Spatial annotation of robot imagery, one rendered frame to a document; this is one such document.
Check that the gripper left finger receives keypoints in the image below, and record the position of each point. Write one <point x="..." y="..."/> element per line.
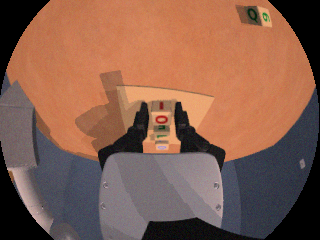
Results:
<point x="130" y="141"/>

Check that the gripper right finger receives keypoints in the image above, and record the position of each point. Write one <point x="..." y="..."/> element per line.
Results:
<point x="192" y="141"/>

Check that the tan letter block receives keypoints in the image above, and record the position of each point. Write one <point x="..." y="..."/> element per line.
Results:
<point x="161" y="132"/>
<point x="258" y="16"/>
<point x="162" y="145"/>
<point x="161" y="112"/>

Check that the light orange flat mat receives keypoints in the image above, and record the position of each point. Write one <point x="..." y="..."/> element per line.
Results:
<point x="131" y="96"/>

